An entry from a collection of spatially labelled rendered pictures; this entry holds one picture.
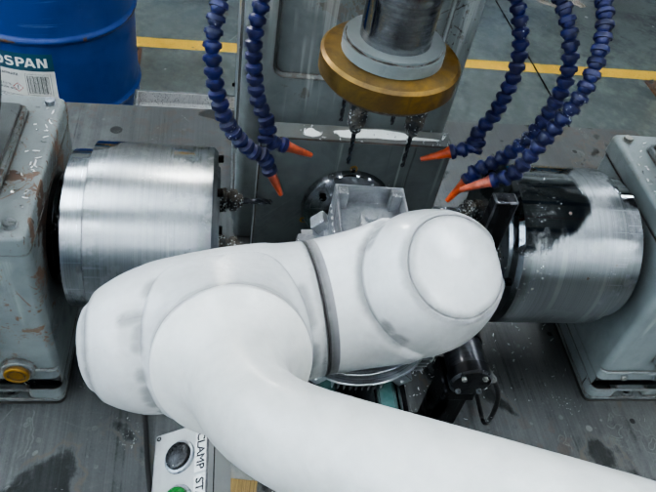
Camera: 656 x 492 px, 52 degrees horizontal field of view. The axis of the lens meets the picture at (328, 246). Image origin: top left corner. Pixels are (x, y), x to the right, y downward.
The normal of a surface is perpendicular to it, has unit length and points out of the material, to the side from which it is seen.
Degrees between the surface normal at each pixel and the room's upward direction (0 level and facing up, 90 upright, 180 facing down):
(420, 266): 29
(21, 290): 90
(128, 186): 17
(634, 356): 90
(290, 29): 90
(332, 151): 90
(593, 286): 73
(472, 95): 0
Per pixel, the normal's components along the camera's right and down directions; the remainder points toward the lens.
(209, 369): -0.57, -0.67
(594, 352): -0.99, -0.04
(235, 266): 0.04, -0.92
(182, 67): 0.14, -0.68
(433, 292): 0.13, -0.11
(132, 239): 0.16, 0.13
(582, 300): 0.10, 0.66
